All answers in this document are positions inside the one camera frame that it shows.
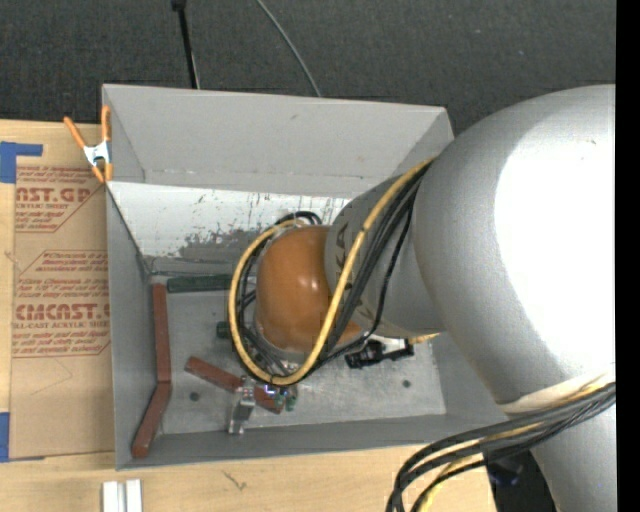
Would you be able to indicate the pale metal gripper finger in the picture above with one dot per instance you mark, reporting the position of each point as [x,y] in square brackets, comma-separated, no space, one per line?
[248,400]
[236,417]

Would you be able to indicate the black cylinder on white bracket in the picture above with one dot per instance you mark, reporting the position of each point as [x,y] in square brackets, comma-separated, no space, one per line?
[371,353]

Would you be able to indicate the red-brown flat block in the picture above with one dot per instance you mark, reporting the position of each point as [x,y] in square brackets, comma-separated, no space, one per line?
[151,421]
[212,372]
[161,335]

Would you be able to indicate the brown cardboard board, red print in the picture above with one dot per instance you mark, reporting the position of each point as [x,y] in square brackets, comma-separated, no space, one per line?
[55,280]

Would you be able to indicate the grey metal bin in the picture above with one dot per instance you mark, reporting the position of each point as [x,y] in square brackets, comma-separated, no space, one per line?
[280,145]

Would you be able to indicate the dark green flat block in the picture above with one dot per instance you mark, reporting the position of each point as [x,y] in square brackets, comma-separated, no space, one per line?
[223,331]
[197,283]

